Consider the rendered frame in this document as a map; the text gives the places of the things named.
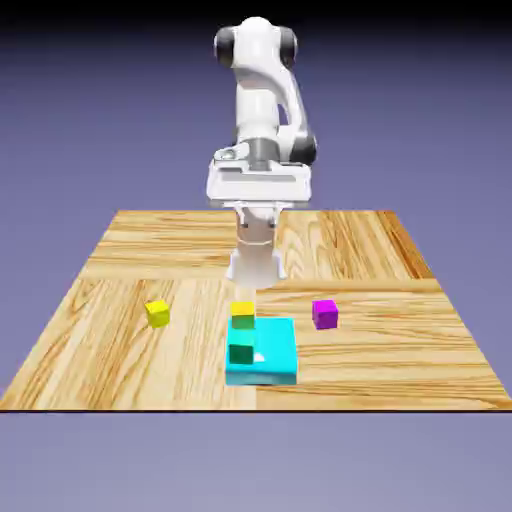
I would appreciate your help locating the small green cube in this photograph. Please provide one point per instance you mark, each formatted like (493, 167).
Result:
(241, 354)

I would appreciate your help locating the large cyan box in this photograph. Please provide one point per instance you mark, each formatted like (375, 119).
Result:
(276, 348)

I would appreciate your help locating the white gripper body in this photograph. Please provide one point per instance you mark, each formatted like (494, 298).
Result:
(260, 188)

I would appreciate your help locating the small yellow cube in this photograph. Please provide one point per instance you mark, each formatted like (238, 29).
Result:
(157, 314)
(242, 314)

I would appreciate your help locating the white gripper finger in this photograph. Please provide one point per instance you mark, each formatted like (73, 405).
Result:
(241, 218)
(274, 218)

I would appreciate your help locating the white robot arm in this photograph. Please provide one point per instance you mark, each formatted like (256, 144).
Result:
(256, 80)

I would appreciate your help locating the small purple cube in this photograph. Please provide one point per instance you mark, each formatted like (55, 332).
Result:
(325, 314)

